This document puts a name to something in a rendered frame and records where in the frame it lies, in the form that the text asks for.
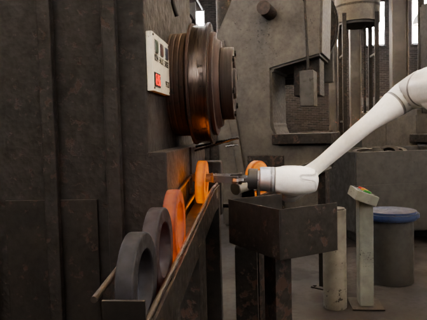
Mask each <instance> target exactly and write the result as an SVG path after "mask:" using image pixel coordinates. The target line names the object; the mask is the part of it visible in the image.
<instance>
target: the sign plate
mask: <svg viewBox="0 0 427 320"><path fill-rule="evenodd" d="M155 40H157V41H158V44H159V53H157V52H156V48H155ZM161 44H162V45H163V47H164V56H161ZM165 48H167V49H169V45H168V44H166V42H164V41H163V40H162V39H161V38H160V37H158V36H157V35H156V34H155V33H154V32H153V31H151V30H150V31H146V58H147V90H148V91H151V92H154V93H157V94H160V95H163V96H170V77H169V57H168V60H167V59H166V52H165ZM156 74H157V75H156ZM158 75H159V76H160V77H159V76H158ZM156 79H157V80H158V79H159V80H160V81H161V86H160V85H159V83H160V81H159V80H158V85H157V80H156Z"/></svg>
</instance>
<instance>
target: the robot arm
mask: <svg viewBox="0 0 427 320"><path fill-rule="evenodd" d="M421 107H424V108H425V109H426V110H427V67H425V68H423V69H420V70H417V71H415V72H413V73H412V74H410V75H409V76H407V77H406V78H404V79H403V80H401V81H400V82H399V83H397V84H396V85H394V87H392V89H390V90H389V92H387V93H386V94H385V95H384V96H383V97H382V99H380V101H378V102H377V103H376V104H375V106H373V108H371V109H370V110H369V111H368V113H366V115H364V116H363V117H362V118H361V119H360V120H359V121H357V122H356V123H355V124H354V125H353V126H352V127H351V128H350V129H349V130H347V131H346V132H345V133H344V134H343V135H342V136H341V137H339V138H338V139H337V140H336V141H335V142H334V143H333V144H332V145H331V146H330V147H329V148H328V149H327V150H326V151H324V152H323V153H322V154H321V155H320V156H318V157H317V158H316V159H315V160H314V161H312V162H311V163H309V164H307V165H306V166H280V167H260V170H258V169H255V168H249V169H248V175H243V173H232V174H230V173H215V174H213V173H206V179H205V181H206V182H212V183H215V182H219V183H236V184H238V185H242V183H247V188H248V189H257V188H259V191H260V192H261V191H266V192H276V193H277V194H282V200H283V201H285V202H290V203H291V202H294V201H296V200H298V199H299V198H300V197H302V196H303V195H305V194H310V193H312V192H315V191H316V190H317V188H318V182H319V179H318V175H319V174H320V173H321V172H323V171H324V170H325V169H326V168H328V167H329V166H330V165H331V164H332V163H334V162H335V161H336V160H337V159H339V158H340V157H341V156H342V155H343V154H345V153H346V152H347V151H349V150H350V149H351V148H352V147H354V146H355V145H356V144H357V143H358V142H359V141H361V140H362V139H363V138H365V137H366V136H367V135H368V134H370V133H371V132H373V131H374V130H376V129H377V128H379V127H380V126H382V125H384V124H386V123H388V122H390V121H392V120H394V119H396V118H398V117H400V116H402V115H404V114H406V113H407V112H409V111H411V110H412V109H418V108H421Z"/></svg>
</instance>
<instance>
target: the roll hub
mask: <svg viewBox="0 0 427 320"><path fill-rule="evenodd" d="M232 56H234V49H233V47H225V48H221V49H220V55H219V91H220V107H221V113H222V118H223V119H236V117H235V116H234V112H235V111H236V98H237V91H238V89H237V73H236V63H235V58H234V62H233V61H232ZM233 88H235V93H233Z"/></svg>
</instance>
